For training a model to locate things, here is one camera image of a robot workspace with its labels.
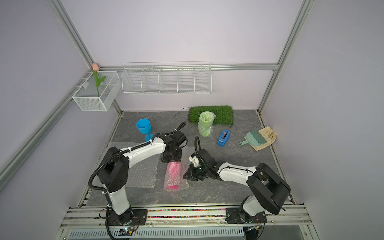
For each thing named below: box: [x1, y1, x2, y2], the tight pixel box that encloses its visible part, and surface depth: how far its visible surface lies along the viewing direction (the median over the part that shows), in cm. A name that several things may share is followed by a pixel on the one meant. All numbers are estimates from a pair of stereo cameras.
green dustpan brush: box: [238, 130, 267, 146], surface depth 105 cm
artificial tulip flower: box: [92, 63, 107, 98], surface depth 92 cm
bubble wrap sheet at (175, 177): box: [163, 155, 190, 191], surface depth 82 cm
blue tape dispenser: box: [217, 129, 231, 147], surface depth 103 cm
